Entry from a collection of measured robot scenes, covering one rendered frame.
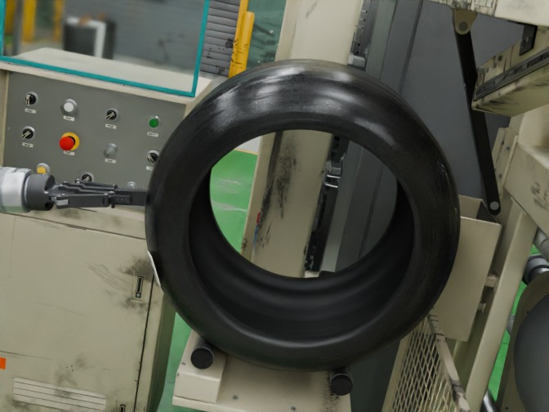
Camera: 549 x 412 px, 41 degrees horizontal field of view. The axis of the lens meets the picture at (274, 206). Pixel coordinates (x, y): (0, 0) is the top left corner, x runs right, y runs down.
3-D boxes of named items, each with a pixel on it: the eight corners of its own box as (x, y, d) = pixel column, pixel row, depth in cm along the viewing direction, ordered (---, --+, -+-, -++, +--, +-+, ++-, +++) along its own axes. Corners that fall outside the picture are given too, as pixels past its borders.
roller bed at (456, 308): (397, 295, 191) (425, 188, 181) (452, 306, 191) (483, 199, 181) (406, 330, 172) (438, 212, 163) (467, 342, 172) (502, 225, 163)
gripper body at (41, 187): (22, 178, 140) (70, 181, 139) (38, 167, 148) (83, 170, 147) (24, 216, 142) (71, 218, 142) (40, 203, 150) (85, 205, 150)
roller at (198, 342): (214, 276, 175) (233, 279, 175) (212, 293, 177) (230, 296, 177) (191, 347, 142) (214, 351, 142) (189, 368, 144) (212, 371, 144)
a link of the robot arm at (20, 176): (11, 162, 148) (40, 163, 148) (14, 204, 151) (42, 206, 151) (-8, 173, 139) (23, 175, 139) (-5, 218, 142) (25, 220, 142)
